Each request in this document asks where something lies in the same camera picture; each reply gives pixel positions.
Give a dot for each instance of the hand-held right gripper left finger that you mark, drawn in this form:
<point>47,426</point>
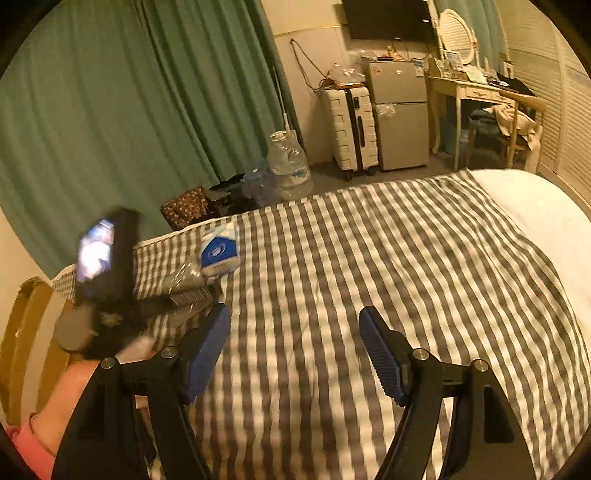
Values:
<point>207,350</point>

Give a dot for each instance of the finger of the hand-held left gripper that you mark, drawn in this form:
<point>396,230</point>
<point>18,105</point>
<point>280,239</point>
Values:
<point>178,302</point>

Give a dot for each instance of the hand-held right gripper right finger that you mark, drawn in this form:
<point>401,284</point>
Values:
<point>381,350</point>

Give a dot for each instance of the silver plastic packet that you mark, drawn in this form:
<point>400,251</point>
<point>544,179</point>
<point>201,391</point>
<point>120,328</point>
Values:
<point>184,277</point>

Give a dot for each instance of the cardboard box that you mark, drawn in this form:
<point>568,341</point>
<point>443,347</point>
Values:
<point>27,332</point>

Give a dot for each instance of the person's left forearm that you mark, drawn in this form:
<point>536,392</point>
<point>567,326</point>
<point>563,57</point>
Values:
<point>60,397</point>

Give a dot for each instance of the blue white tissue pack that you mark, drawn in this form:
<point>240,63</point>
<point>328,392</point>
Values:
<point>219,251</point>

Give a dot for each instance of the brown patterned bag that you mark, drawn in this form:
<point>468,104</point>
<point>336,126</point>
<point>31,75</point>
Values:
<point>184,207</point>

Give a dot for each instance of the black bag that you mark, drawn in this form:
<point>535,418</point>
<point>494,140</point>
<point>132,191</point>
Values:
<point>228,194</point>

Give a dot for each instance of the small clear water bottle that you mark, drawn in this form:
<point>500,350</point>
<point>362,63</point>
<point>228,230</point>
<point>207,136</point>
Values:
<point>258,184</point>

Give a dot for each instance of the wide green curtain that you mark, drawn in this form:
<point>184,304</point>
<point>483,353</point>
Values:
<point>115,115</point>

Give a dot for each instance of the large clear water bottle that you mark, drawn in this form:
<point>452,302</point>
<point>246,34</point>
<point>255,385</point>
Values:
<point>288,166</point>

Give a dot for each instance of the white duvet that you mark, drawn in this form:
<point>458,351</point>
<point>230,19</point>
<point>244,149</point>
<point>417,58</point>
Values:
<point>545,221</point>

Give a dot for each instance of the grey mini fridge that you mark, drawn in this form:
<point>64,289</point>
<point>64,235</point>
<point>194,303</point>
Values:
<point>399,129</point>

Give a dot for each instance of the white suitcase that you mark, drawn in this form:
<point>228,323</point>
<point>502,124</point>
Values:
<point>341,129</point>

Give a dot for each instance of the dark cloth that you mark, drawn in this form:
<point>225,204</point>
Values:
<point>485,122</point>

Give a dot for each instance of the beige cloth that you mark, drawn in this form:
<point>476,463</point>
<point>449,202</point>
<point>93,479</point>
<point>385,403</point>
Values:
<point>512,121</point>

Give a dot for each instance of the cream dressing table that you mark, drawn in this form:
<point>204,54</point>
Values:
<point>475,90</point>

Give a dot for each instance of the clear plastic bag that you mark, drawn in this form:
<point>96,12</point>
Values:
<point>344,71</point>

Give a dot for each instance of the wooden chair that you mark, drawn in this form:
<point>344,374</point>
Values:
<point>526,102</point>

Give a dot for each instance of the black cloth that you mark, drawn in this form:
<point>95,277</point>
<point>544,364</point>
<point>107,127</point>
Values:
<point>519,85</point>

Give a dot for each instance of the white oval mirror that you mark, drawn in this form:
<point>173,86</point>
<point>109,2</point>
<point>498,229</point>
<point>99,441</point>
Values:
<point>457,34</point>

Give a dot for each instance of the white shutter doors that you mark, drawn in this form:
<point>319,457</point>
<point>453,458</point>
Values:
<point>554,69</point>

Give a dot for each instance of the narrow green curtain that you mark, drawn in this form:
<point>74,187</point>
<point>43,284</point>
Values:
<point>489,27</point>

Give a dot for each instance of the black wall television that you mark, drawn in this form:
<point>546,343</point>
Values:
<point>388,18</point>

